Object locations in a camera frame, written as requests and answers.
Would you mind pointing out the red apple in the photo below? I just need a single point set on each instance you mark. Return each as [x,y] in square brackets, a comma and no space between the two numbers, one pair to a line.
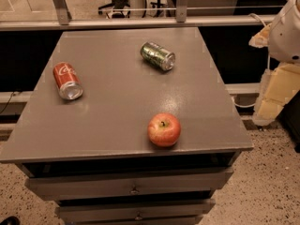
[164,129]

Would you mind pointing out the grey metal railing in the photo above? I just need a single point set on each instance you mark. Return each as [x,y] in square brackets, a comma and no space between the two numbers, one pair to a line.
[25,15]

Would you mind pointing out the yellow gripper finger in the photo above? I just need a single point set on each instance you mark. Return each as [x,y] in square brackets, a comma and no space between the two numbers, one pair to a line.
[277,88]
[261,39]

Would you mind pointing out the red coke can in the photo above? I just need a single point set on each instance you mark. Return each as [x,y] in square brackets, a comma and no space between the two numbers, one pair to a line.
[67,81]

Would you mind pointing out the black shoe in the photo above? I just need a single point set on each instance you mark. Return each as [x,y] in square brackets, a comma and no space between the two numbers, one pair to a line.
[10,221]

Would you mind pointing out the green soda can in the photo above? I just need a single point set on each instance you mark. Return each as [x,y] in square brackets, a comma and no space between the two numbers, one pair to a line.
[158,56]

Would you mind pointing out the grey drawer cabinet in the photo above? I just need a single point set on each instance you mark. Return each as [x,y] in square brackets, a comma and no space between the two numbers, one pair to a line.
[105,130]

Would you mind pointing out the grey drawer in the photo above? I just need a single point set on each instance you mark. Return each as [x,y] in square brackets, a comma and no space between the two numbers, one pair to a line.
[136,211]
[128,184]

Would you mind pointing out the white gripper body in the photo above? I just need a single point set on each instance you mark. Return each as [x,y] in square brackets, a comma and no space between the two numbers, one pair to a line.
[286,35]

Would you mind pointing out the top grey drawer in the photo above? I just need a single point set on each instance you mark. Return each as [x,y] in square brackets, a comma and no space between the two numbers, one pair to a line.
[128,184]

